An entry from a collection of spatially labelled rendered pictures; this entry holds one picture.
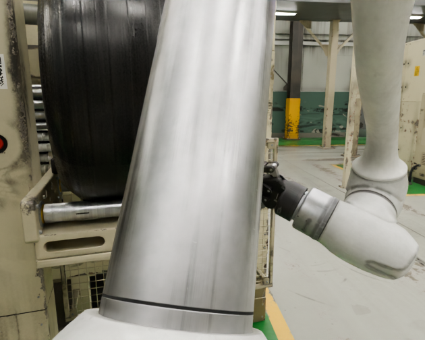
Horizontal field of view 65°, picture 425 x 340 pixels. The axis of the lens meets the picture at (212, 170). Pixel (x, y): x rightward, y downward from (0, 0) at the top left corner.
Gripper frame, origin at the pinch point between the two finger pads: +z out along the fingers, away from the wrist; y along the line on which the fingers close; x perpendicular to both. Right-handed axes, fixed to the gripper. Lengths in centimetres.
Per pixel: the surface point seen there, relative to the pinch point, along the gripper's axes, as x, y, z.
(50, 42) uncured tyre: -14.5, -19.7, 29.3
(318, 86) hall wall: 953, 382, 167
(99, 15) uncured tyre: -6.7, -24.1, 24.9
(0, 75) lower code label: -15, -6, 48
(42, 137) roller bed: 2, 30, 68
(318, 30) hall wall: 1002, 244, 233
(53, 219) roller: -23.8, 17.8, 25.7
